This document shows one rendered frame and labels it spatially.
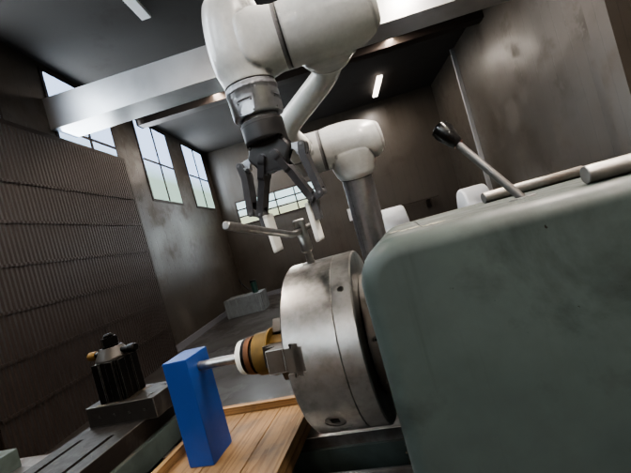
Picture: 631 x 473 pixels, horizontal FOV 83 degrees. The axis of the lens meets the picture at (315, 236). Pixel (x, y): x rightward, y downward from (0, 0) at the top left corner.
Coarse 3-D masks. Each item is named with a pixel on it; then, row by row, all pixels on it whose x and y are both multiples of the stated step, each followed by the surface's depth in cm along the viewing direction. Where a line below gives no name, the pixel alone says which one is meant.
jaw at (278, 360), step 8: (272, 344) 66; (280, 344) 63; (296, 344) 56; (264, 352) 66; (272, 352) 58; (280, 352) 58; (288, 352) 56; (296, 352) 56; (272, 360) 58; (280, 360) 58; (288, 360) 56; (296, 360) 55; (272, 368) 58; (280, 368) 57; (288, 368) 56; (296, 368) 55; (304, 368) 55
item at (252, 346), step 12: (252, 336) 73; (264, 336) 70; (276, 336) 71; (240, 348) 71; (252, 348) 70; (240, 360) 70; (252, 360) 69; (264, 360) 68; (252, 372) 70; (264, 372) 70
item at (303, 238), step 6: (294, 222) 66; (300, 222) 66; (306, 228) 67; (300, 234) 66; (306, 234) 66; (300, 240) 66; (306, 240) 66; (300, 246) 67; (306, 246) 66; (312, 246) 67; (306, 252) 67; (306, 258) 67; (312, 258) 67
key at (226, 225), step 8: (224, 224) 45; (232, 224) 45; (240, 224) 47; (248, 224) 49; (240, 232) 48; (248, 232) 49; (256, 232) 51; (264, 232) 53; (272, 232) 55; (280, 232) 57; (288, 232) 60; (296, 232) 63
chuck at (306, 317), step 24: (312, 264) 66; (288, 288) 61; (312, 288) 59; (288, 312) 58; (312, 312) 56; (288, 336) 56; (312, 336) 55; (312, 360) 54; (336, 360) 53; (312, 384) 54; (336, 384) 53; (312, 408) 55; (336, 408) 55
